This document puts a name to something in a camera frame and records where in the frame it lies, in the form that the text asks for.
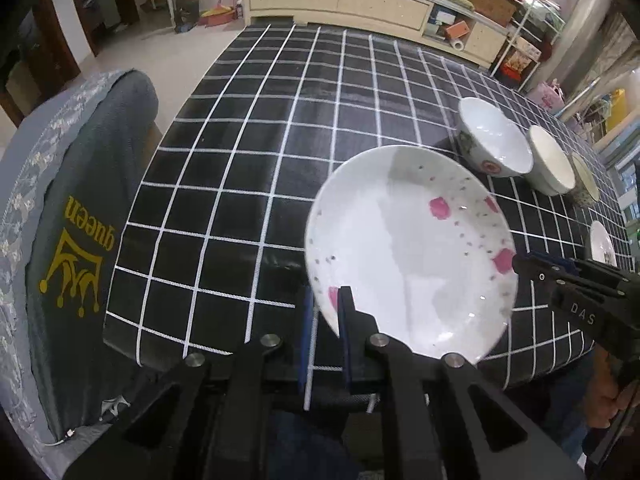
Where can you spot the dark wooden door frame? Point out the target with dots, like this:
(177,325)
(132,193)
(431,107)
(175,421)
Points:
(107,0)

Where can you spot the red dustpan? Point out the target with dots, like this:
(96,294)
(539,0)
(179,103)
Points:
(217,16)

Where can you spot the pink bag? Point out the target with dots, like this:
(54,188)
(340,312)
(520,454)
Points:
(547,95)

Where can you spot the plain white bowl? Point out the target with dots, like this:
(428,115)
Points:
(550,157)

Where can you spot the white plate with pink flowers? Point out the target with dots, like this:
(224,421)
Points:
(400,260)

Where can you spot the red printed box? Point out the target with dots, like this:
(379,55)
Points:
(520,66)

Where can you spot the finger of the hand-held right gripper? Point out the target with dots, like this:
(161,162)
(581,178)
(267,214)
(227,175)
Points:
(535,270)
(555,259)

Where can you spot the white bowl with red flower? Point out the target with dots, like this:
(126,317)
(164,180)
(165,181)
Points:
(492,130)

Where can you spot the yellow container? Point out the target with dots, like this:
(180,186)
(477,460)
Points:
(616,110)

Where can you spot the small white plate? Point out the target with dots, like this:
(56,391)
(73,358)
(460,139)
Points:
(602,242)

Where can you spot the silver refrigerator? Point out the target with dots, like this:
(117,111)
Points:
(590,35)

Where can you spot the grey covered chair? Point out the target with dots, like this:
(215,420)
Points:
(75,160)

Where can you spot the person's right hand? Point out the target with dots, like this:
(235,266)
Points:
(607,400)

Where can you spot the orange box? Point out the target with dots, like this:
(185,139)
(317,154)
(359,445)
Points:
(457,31)

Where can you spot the cardboard box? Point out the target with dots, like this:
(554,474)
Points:
(492,2)

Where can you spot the black white checked tablecloth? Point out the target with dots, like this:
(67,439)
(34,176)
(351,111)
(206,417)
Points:
(240,160)

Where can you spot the white bowl with black flowers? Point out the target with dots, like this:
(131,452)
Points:
(585,180)

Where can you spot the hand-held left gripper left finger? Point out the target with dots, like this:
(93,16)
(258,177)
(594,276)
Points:
(305,340)

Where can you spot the white paper roll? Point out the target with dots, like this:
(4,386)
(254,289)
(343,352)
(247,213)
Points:
(457,44)

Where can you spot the person's blue pants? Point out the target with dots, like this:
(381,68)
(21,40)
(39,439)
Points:
(570,410)

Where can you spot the cream sideboard cabinet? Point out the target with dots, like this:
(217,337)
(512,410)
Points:
(350,0)

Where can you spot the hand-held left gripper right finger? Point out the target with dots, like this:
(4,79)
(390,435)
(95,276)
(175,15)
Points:
(345,330)

